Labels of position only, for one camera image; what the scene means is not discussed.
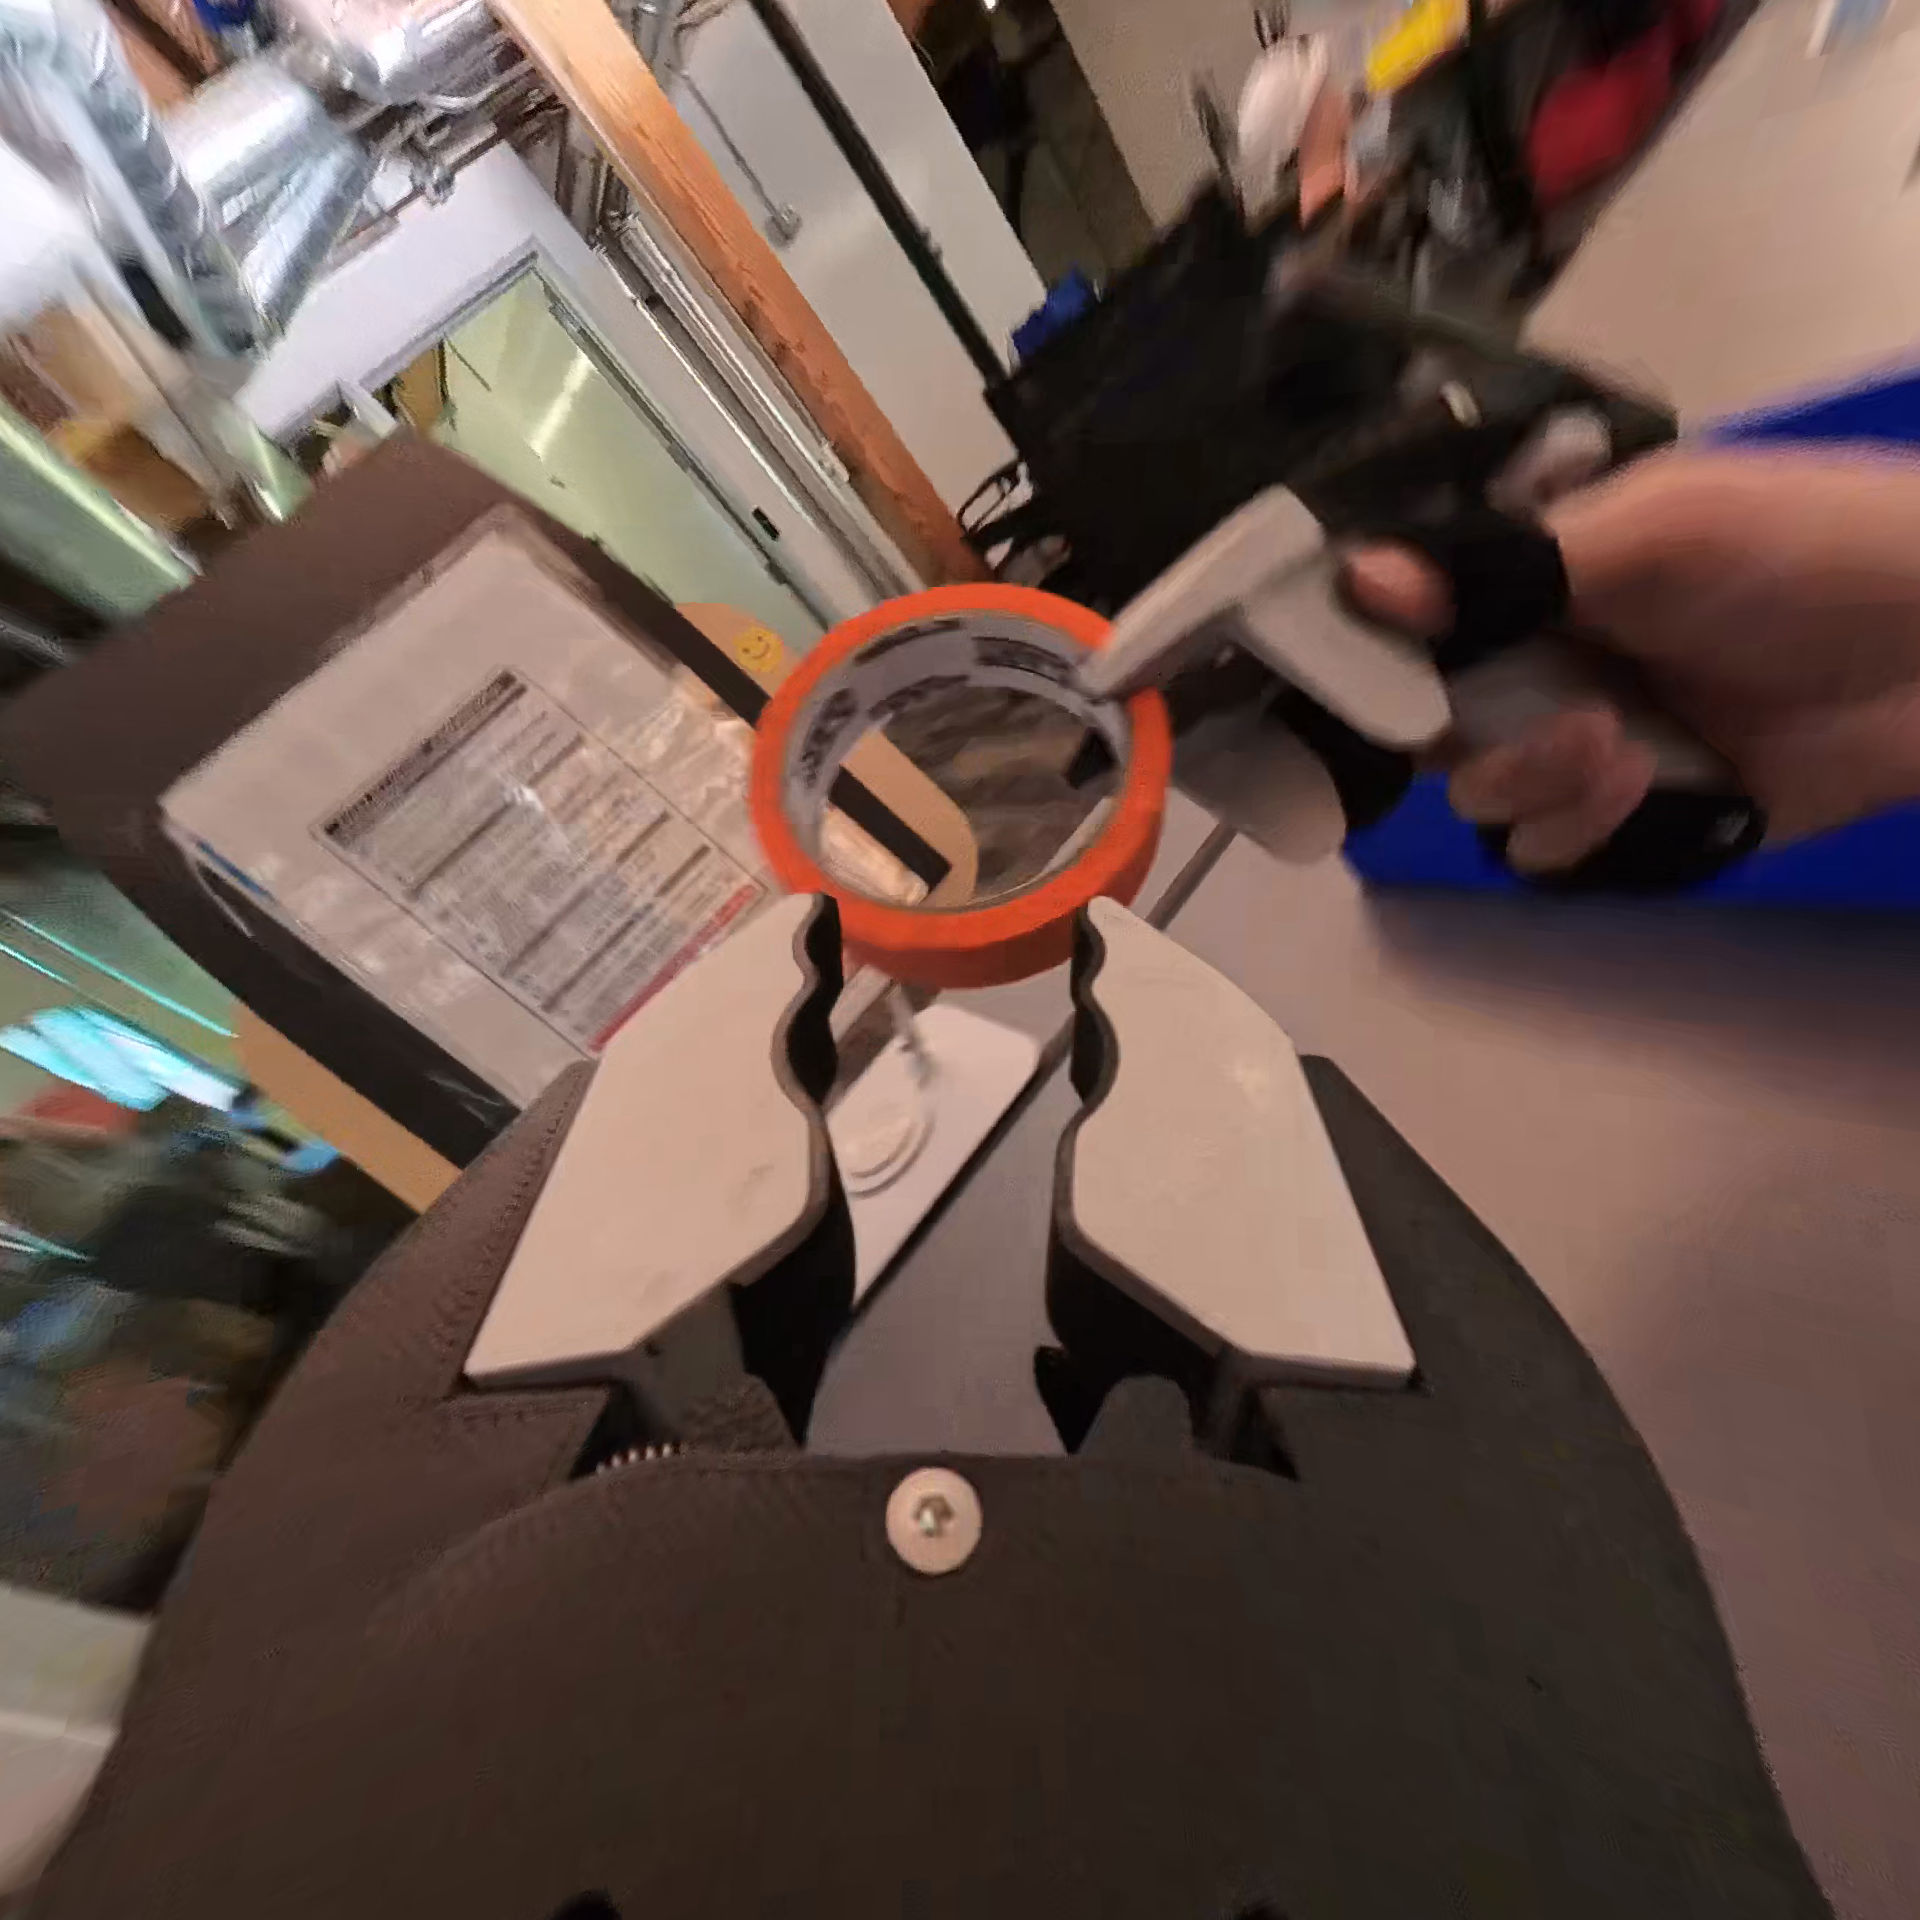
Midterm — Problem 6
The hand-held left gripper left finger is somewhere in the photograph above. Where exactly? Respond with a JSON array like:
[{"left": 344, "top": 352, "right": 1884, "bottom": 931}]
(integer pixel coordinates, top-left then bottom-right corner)
[{"left": 462, "top": 891, "right": 858, "bottom": 1390}]

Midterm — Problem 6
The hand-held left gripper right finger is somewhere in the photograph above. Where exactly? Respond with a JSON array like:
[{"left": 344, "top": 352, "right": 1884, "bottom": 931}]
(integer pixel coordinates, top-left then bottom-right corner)
[{"left": 1048, "top": 894, "right": 1419, "bottom": 1395}]

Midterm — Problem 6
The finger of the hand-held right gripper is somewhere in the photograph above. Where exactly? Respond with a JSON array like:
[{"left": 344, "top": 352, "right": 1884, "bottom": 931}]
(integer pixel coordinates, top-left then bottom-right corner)
[
  {"left": 1079, "top": 486, "right": 1455, "bottom": 755},
  {"left": 1167, "top": 701, "right": 1352, "bottom": 867}
]

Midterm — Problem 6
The orange masking tape roll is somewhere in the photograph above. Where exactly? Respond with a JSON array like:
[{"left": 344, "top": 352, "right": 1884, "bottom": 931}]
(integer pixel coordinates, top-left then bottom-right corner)
[{"left": 750, "top": 586, "right": 1175, "bottom": 990}]

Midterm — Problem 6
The blue plastic bin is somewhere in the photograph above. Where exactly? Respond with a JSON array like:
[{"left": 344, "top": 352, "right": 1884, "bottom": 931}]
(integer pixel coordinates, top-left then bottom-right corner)
[{"left": 1341, "top": 352, "right": 1920, "bottom": 915}]

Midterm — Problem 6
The person's right hand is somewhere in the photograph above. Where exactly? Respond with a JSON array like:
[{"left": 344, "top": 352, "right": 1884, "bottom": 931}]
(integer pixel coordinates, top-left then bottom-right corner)
[{"left": 1341, "top": 447, "right": 1920, "bottom": 880}]

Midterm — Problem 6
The white tablet stand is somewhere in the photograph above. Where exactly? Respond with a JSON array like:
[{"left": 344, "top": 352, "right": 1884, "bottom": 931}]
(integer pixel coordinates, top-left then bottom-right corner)
[{"left": 816, "top": 960, "right": 1046, "bottom": 1310}]

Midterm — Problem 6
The black instruction sheet board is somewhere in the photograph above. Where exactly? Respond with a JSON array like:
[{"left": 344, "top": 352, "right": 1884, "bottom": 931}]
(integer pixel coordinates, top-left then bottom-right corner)
[{"left": 0, "top": 427, "right": 986, "bottom": 1172}]

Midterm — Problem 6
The wooden support post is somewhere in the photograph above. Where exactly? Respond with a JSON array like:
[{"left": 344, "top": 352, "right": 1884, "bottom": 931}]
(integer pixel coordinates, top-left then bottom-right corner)
[{"left": 487, "top": 0, "right": 986, "bottom": 590}]

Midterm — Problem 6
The silver ventilation duct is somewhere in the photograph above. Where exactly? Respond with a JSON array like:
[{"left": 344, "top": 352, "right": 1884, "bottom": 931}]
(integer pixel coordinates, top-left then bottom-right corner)
[{"left": 151, "top": 46, "right": 394, "bottom": 325}]

